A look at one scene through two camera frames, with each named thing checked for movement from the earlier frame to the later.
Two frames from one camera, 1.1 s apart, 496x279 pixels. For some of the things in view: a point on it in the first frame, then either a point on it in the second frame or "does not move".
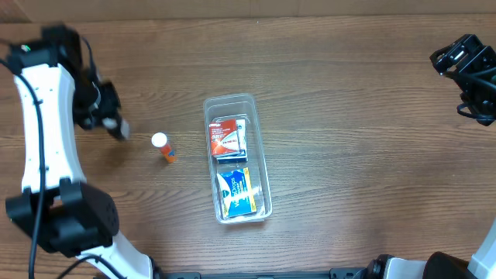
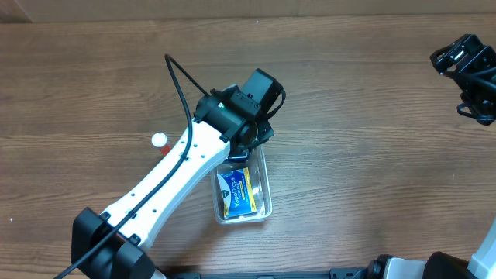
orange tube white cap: (160, 140) does not move
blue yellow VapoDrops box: (235, 192) does not move
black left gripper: (107, 107) -> (263, 136)
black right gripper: (452, 54) does not move
